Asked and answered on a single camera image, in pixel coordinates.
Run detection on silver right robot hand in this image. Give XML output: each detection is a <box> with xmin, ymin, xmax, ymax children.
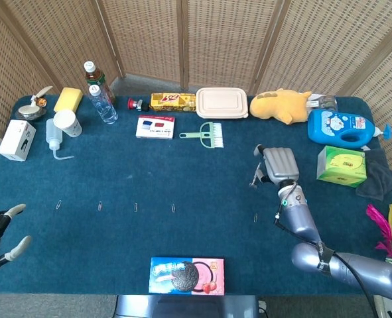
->
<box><xmin>253</xmin><ymin>144</ymin><xmax>300</xmax><ymax>186</ymax></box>

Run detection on yellow plush toy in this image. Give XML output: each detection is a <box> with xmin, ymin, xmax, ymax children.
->
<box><xmin>249</xmin><ymin>88</ymin><xmax>313</xmax><ymax>126</ymax></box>

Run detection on green tissue box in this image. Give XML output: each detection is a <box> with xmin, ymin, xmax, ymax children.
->
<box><xmin>316</xmin><ymin>145</ymin><xmax>368</xmax><ymax>189</ymax></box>

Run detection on blue detergent bottle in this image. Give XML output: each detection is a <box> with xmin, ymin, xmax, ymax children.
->
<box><xmin>307</xmin><ymin>109</ymin><xmax>392</xmax><ymax>150</ymax></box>

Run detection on green hand brush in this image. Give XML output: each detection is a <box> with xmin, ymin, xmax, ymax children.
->
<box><xmin>178</xmin><ymin>121</ymin><xmax>225</xmax><ymax>149</ymax></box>

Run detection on clear box of tape rolls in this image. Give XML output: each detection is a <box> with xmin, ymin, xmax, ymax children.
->
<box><xmin>306</xmin><ymin>93</ymin><xmax>339</xmax><ymax>113</ymax></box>

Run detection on beige lidded lunch box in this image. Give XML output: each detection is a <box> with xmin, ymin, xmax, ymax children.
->
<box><xmin>195</xmin><ymin>87</ymin><xmax>250</xmax><ymax>119</ymax></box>

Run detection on dark grey cloth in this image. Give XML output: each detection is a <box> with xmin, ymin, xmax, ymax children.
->
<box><xmin>355</xmin><ymin>148</ymin><xmax>392</xmax><ymax>201</ymax></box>

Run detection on white cardboard product box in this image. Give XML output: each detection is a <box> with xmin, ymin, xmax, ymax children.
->
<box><xmin>0</xmin><ymin>119</ymin><xmax>37</xmax><ymax>162</ymax></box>

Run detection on translucent squeeze wash bottle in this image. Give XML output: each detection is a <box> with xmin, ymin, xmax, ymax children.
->
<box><xmin>45</xmin><ymin>118</ymin><xmax>75</xmax><ymax>162</ymax></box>

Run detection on yellow biscuit package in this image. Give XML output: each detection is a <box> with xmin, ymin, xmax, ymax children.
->
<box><xmin>149</xmin><ymin>92</ymin><xmax>197</xmax><ymax>113</ymax></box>

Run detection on round silver tin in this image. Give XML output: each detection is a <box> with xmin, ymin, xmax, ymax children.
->
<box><xmin>15</xmin><ymin>105</ymin><xmax>47</xmax><ymax>121</ymax></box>

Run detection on colourful feather shuttlecock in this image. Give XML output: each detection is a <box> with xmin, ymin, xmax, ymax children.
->
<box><xmin>365</xmin><ymin>202</ymin><xmax>392</xmax><ymax>268</ymax></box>

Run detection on rattan folding screen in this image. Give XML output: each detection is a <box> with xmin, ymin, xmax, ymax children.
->
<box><xmin>0</xmin><ymin>0</ymin><xmax>392</xmax><ymax>213</ymax></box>

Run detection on white paper cup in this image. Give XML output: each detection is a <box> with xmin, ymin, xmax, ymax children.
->
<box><xmin>52</xmin><ymin>109</ymin><xmax>84</xmax><ymax>138</ymax></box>

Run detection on blue carpet table cover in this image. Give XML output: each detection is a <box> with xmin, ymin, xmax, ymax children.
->
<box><xmin>0</xmin><ymin>95</ymin><xmax>392</xmax><ymax>296</ymax></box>

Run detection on blue pink Oreo box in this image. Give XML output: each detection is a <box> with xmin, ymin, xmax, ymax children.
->
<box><xmin>148</xmin><ymin>256</ymin><xmax>226</xmax><ymax>295</ymax></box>

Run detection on red emergency stop button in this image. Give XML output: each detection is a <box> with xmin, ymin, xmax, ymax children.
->
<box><xmin>127</xmin><ymin>98</ymin><xmax>150</xmax><ymax>112</ymax></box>

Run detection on yellow sponge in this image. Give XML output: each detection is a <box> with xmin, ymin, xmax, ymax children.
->
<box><xmin>53</xmin><ymin>87</ymin><xmax>84</xmax><ymax>114</ymax></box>

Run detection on clear water bottle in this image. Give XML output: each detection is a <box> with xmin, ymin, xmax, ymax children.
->
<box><xmin>88</xmin><ymin>84</ymin><xmax>119</xmax><ymax>125</ymax></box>

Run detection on dark grey robot torso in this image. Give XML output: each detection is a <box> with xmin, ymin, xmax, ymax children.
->
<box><xmin>113</xmin><ymin>293</ymin><xmax>260</xmax><ymax>318</ymax></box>

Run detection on brown tea bottle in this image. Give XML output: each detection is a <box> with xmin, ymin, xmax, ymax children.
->
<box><xmin>84</xmin><ymin>60</ymin><xmax>117</xmax><ymax>106</ymax></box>

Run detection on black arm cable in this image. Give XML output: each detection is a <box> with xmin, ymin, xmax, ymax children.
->
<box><xmin>274</xmin><ymin>213</ymin><xmax>379</xmax><ymax>318</ymax></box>

